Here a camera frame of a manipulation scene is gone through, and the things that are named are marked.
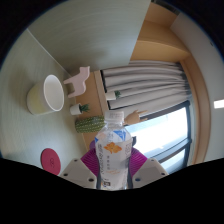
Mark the pale yellow cup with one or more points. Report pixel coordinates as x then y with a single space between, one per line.
41 98

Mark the flat round red coaster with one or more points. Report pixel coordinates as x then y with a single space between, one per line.
50 161

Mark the small plant in white pot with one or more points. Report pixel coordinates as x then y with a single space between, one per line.
76 109
110 95

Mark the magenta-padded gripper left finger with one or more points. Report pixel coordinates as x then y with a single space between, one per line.
77 171

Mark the grey pleated curtain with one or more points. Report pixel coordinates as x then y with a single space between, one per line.
143 83

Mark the ceiling strip lights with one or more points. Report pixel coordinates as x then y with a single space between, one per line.
219 103

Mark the dark-framed window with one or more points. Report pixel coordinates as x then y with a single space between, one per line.
163 133

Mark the clear plastic water bottle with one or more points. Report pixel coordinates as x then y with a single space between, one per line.
113 150

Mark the wooden hand figure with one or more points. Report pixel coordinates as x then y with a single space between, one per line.
133 117

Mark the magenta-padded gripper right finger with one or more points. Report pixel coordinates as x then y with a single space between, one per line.
150 171

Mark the pink horse figurine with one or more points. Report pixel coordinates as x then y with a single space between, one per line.
78 81

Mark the tall green cactus ornament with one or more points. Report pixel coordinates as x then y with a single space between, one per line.
88 124

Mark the grey-green desk partition panel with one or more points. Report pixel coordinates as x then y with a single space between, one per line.
93 33

